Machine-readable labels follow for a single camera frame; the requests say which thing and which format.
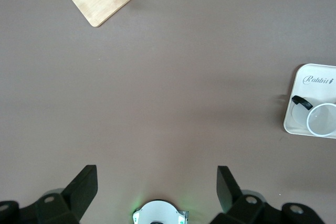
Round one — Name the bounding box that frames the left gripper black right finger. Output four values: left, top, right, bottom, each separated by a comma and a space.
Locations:
209, 165, 325, 224

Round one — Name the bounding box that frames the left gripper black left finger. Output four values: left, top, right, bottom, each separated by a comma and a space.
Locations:
0, 165, 99, 224

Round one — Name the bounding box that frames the white smiley cup black handle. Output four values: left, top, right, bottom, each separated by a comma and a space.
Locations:
290, 94, 336, 137

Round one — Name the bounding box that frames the wooden cup rack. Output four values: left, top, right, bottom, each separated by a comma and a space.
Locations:
26, 0, 137, 28

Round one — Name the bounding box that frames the brown table cover mat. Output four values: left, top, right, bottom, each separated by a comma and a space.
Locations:
0, 0, 336, 224

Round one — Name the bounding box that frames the cream rabbit print tray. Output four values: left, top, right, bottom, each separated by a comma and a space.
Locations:
282, 63, 336, 140

